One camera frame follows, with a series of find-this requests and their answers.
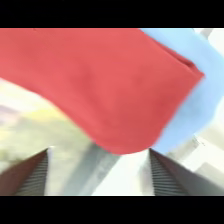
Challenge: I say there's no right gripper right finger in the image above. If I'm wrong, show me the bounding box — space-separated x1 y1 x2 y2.
148 148 224 197

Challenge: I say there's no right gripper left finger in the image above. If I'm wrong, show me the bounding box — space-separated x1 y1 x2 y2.
0 148 50 197

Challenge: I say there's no red garment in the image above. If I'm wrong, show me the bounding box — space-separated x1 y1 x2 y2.
0 28 206 156

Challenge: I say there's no blue garment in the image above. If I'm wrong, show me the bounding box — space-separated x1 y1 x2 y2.
139 28 224 155

